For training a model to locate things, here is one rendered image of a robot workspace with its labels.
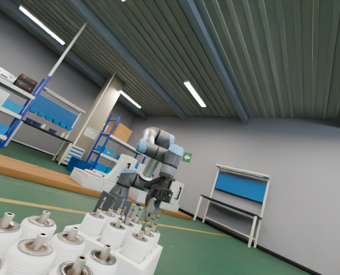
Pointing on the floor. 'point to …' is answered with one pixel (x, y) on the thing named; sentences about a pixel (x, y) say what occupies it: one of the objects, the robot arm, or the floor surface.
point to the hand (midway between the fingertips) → (147, 215)
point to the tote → (78, 164)
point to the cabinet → (70, 154)
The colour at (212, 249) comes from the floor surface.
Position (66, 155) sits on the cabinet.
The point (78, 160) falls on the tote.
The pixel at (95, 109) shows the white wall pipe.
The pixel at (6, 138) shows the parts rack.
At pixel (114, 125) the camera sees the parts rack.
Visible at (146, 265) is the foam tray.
